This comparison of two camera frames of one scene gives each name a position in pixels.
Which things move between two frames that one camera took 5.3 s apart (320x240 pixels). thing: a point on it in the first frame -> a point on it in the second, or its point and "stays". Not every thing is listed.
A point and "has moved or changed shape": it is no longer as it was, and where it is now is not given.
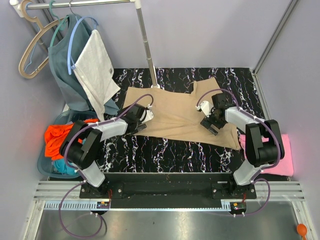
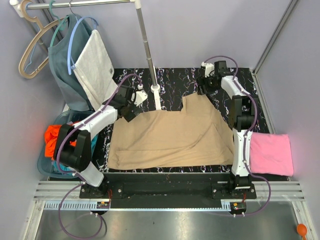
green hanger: x=61 y=24 stays
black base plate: x=167 y=190 stays
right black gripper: x=207 y=122 -> x=202 y=81
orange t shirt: x=54 y=134 stays
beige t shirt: x=177 y=114 has moved or changed shape
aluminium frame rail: x=290 y=6 stays
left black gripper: x=140 y=127 -> x=130 y=115
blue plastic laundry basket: x=45 y=166 stays
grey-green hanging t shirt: x=63 y=55 stays
